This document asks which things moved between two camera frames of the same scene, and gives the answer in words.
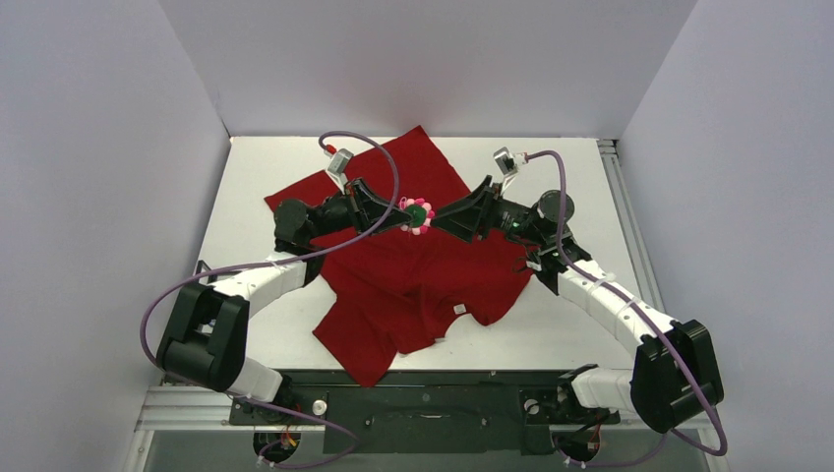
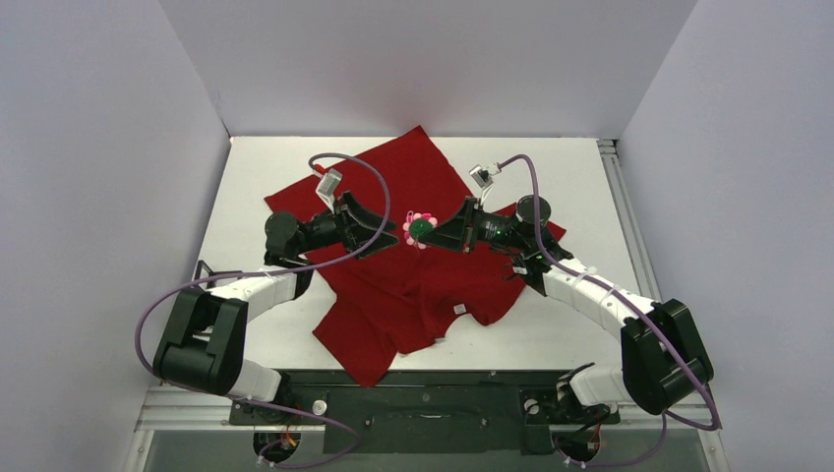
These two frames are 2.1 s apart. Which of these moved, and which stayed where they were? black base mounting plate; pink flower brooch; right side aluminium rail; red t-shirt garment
Moved: pink flower brooch
Stayed: right side aluminium rail; black base mounting plate; red t-shirt garment
